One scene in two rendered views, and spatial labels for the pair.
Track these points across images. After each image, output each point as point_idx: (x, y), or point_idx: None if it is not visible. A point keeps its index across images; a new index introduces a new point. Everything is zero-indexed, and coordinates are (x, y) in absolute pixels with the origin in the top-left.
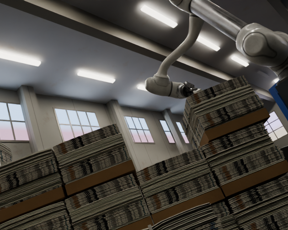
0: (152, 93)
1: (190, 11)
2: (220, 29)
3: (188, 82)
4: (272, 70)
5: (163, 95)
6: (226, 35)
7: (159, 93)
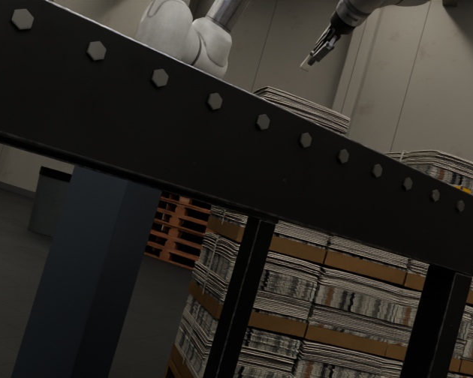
0: (423, 3)
1: None
2: (248, 3)
3: (329, 25)
4: (184, 61)
5: (404, 5)
6: (240, 15)
7: (409, 6)
